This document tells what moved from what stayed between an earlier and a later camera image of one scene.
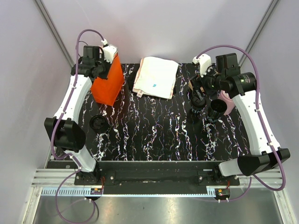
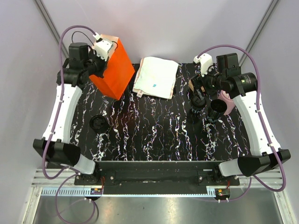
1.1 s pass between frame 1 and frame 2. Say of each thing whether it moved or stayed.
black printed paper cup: stayed
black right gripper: stayed
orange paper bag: moved
